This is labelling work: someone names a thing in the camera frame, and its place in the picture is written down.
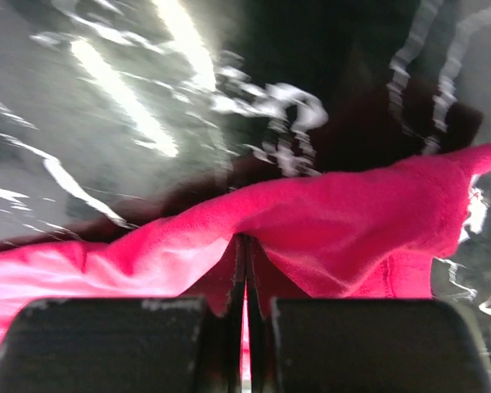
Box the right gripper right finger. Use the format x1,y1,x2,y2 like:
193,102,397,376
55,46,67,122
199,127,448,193
245,238,491,392

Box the black marble table mat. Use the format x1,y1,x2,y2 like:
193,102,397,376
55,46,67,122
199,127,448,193
0,0,491,369

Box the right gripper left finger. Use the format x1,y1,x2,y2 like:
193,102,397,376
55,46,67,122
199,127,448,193
0,238,245,392

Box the red t-shirt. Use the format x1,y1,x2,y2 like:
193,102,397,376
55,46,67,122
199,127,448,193
0,144,491,341

